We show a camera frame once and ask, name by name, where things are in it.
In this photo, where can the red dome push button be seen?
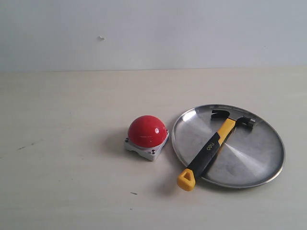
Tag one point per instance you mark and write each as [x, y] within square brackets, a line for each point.
[146, 136]

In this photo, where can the round stainless steel plate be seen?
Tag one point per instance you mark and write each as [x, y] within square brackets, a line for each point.
[247, 158]

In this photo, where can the yellow black claw hammer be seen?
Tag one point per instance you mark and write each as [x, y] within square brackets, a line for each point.
[187, 179]

